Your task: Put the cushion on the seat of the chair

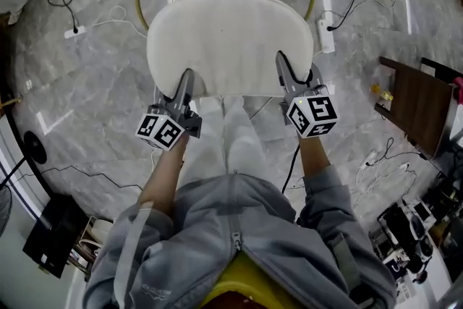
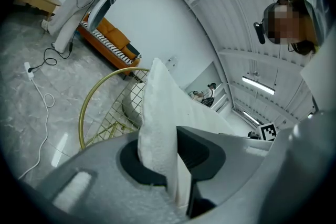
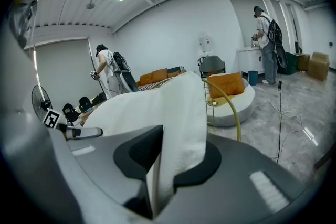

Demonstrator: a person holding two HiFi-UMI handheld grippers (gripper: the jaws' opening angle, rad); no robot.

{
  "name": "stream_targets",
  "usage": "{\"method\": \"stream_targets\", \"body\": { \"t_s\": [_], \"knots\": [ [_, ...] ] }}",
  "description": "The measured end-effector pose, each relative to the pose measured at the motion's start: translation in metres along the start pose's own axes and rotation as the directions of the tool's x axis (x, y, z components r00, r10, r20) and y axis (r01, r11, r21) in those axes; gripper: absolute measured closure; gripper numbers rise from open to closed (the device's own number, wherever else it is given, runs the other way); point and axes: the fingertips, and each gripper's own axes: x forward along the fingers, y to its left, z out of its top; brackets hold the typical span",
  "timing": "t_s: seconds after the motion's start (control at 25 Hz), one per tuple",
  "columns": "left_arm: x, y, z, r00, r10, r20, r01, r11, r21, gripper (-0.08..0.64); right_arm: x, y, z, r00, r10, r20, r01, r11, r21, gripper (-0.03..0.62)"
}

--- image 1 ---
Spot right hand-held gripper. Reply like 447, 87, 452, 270
275, 51, 339, 140

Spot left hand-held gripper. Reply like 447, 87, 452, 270
135, 68, 203, 152

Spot white seat cushion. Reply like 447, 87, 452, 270
146, 0, 315, 98

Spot person's right forearm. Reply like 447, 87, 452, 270
296, 133, 334, 179

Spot person's left forearm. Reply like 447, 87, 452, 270
138, 132, 190, 219

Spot long white power strip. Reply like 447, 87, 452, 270
317, 18, 336, 54

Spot white trousers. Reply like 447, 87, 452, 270
179, 95, 268, 190

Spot small yellow toy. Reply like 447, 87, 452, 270
370, 83, 396, 101

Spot short white power strip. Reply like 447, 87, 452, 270
64, 24, 88, 41

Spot dark wooden side table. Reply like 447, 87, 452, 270
373, 56, 463, 161

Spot grey zip hoodie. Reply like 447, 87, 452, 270
82, 165, 399, 309

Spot black fan stand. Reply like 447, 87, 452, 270
0, 130, 48, 192

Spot black box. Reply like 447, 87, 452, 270
22, 192, 90, 279

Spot pile of electronic devices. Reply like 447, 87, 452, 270
368, 169, 463, 297

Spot yellow shirt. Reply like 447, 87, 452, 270
204, 250, 292, 309

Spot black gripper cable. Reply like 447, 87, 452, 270
281, 143, 302, 194

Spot thin black floor cable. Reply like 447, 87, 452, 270
38, 165, 145, 192

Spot tangle of white cables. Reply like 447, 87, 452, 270
354, 136, 422, 202

